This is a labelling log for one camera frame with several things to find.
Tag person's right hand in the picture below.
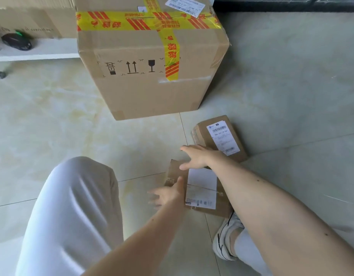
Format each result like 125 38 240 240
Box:
179 145 224 171

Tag person's left hand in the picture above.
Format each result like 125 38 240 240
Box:
148 177 186 209

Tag person's right forearm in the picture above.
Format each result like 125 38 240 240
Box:
207 153 354 276

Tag person's left forearm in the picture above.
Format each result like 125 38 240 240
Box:
82 196 189 276

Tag small cardboard parcel wide label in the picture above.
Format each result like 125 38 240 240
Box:
164 159 234 218

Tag small cardboard parcel narrow label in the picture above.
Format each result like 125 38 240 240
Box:
191 115 248 163

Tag white sneaker black stripes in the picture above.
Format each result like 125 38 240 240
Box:
212 211 245 261

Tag large cardboard box yellow tape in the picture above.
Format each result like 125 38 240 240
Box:
76 0 230 121

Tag white trousers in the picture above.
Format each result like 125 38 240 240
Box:
15 156 273 276

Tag white low shelf board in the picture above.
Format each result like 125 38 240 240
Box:
0 37 81 62

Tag dark tufted furniture base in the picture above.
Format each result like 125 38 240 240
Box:
213 0 354 13

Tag black computer mouse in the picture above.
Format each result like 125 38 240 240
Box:
1 31 33 51

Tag plain brown cardboard boxes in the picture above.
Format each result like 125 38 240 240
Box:
0 0 77 39

